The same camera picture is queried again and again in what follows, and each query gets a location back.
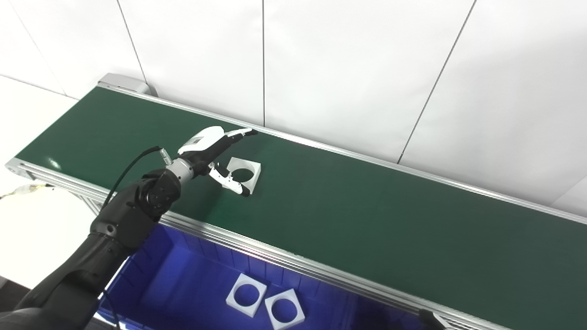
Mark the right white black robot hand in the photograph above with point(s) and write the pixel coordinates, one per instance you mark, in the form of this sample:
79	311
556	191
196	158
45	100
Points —
431	321

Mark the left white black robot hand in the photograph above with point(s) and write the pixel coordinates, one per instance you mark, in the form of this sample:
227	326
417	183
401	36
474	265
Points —
204	142

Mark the white square part with hole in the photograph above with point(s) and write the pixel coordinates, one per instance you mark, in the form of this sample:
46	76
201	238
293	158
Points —
255	176
284	322
234	300

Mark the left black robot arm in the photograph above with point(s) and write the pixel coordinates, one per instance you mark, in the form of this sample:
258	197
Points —
133	211

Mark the aluminium conveyor leg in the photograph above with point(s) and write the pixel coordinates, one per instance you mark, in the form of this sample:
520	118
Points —
91	204

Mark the green conveyor belt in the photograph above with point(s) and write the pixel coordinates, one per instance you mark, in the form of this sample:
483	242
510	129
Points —
348	211
275	261

